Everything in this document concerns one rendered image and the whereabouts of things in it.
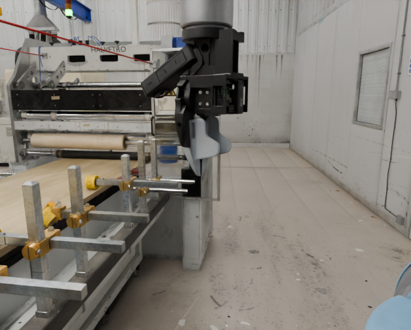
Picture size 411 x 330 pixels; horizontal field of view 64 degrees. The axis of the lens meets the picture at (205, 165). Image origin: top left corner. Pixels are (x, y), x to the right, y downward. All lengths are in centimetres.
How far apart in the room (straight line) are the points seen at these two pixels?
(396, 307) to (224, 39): 35
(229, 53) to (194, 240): 236
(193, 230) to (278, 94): 671
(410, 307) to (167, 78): 40
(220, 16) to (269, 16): 870
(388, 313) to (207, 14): 38
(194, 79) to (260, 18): 868
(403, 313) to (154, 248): 276
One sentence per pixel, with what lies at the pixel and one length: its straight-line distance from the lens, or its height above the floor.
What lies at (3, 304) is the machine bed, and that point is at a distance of 149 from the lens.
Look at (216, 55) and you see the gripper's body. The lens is 47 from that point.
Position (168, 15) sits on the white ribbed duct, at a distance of 678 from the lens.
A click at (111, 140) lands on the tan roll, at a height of 107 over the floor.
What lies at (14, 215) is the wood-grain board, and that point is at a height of 90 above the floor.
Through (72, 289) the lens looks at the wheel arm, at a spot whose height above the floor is 96.
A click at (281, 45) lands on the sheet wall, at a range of 909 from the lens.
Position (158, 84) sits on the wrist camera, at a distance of 52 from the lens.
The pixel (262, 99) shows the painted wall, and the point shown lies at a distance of 893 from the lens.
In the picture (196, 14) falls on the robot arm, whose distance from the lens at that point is 47.
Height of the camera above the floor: 143
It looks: 12 degrees down
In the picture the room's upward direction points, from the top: straight up
